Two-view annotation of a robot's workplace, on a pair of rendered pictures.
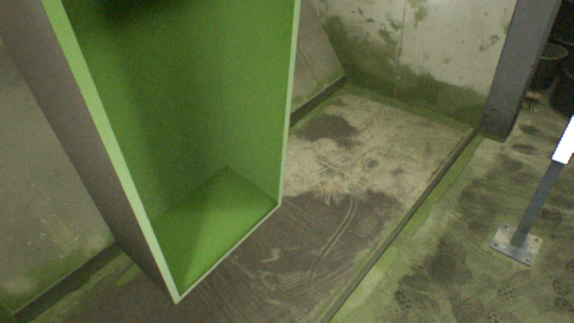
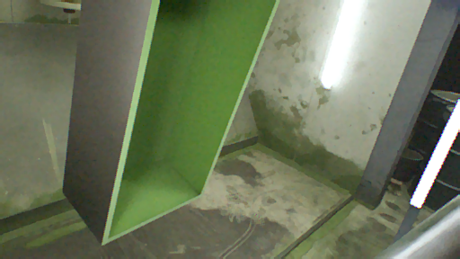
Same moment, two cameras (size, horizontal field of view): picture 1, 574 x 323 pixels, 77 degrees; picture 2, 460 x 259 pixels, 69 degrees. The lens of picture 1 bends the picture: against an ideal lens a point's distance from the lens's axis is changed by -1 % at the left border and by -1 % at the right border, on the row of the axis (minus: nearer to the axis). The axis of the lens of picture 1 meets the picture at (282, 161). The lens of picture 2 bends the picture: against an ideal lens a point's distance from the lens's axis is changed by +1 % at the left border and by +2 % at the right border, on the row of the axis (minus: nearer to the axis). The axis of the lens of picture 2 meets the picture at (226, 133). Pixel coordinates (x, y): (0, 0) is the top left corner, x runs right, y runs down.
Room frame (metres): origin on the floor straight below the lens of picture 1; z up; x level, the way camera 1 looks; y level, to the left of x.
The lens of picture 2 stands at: (-0.40, 0.20, 1.52)
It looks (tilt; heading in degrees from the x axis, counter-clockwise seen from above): 23 degrees down; 351
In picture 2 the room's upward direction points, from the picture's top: 11 degrees clockwise
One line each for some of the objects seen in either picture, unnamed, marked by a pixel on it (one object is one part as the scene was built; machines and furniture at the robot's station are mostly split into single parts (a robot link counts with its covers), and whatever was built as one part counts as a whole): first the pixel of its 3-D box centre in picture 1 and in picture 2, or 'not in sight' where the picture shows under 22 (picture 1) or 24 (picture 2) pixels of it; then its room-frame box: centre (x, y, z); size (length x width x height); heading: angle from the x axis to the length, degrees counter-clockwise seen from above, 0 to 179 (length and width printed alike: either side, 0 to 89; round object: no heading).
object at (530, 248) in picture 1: (515, 243); not in sight; (1.05, -1.14, 0.01); 0.20 x 0.20 x 0.01; 43
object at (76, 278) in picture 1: (228, 166); (153, 175); (1.84, 0.36, 0.11); 2.70 x 0.02 x 0.13; 133
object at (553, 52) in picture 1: (539, 67); (402, 165); (2.50, -2.13, 0.14); 0.31 x 0.29 x 0.28; 133
